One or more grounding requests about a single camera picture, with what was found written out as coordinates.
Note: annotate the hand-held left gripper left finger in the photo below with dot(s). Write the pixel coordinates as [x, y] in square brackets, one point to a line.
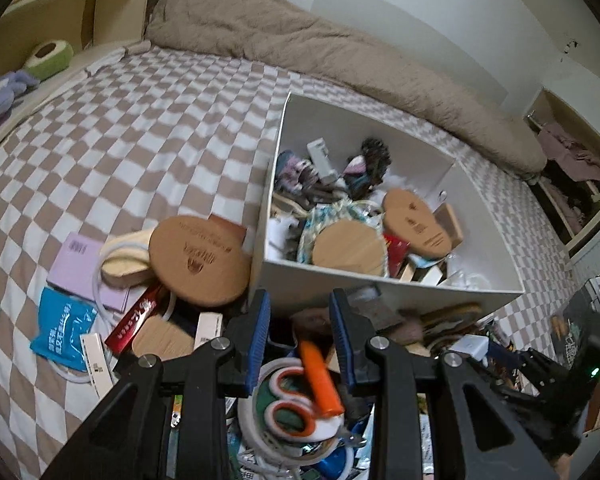
[260, 345]

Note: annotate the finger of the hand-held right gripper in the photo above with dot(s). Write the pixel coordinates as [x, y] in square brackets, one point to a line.
[535, 375]

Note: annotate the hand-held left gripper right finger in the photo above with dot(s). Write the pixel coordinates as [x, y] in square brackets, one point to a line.
[342, 345]

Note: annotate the white charger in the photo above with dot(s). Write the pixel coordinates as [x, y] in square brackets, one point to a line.
[469, 347]

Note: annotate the white cardboard box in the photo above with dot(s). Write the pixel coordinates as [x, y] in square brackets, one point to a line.
[420, 150]

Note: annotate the orange marker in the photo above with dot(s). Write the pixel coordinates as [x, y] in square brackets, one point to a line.
[320, 380]

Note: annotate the orange white scissors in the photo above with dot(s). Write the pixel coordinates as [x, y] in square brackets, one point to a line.
[290, 405]

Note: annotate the white tape roll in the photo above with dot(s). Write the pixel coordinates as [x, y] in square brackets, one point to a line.
[260, 435]

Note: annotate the round wooden lid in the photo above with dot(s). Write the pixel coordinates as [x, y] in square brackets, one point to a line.
[347, 250]

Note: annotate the round wooden coaster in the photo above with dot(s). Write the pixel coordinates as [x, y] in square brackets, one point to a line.
[197, 260]

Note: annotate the blue patterned pouch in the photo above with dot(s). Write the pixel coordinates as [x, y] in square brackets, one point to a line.
[312, 222]

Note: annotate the red packet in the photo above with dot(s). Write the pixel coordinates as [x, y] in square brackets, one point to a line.
[135, 320]

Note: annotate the eared wooden coaster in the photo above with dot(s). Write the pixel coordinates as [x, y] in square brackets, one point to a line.
[417, 225]

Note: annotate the oval wooden piece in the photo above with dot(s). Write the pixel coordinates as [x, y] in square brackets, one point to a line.
[125, 267]

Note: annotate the wooden block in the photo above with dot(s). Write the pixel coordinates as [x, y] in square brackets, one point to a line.
[450, 225]

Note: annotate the wooden closet shelf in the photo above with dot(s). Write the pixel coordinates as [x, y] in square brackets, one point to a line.
[570, 210]

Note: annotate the grey white plastic holder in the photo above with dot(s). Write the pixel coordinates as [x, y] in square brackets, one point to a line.
[325, 160]

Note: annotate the dark figurine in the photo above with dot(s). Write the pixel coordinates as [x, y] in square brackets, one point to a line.
[375, 157]

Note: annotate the blue packet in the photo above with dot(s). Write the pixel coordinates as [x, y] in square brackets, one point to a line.
[62, 327]

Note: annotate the purple notebook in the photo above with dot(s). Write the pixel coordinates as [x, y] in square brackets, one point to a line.
[77, 265]

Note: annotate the pink clothes pile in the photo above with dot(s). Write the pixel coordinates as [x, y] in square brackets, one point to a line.
[575, 152]

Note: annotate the beige quilt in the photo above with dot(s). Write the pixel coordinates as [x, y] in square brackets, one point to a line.
[290, 35]

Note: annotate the white headboard panel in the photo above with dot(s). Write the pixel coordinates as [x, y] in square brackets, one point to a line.
[405, 30]

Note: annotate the purple plush toy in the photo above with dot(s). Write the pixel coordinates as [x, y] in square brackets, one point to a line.
[2, 102]

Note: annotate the green avocado plush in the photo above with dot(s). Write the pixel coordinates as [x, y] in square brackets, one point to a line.
[47, 60]

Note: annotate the wooden bedside shelf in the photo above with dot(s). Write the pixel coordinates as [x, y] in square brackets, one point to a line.
[115, 10]

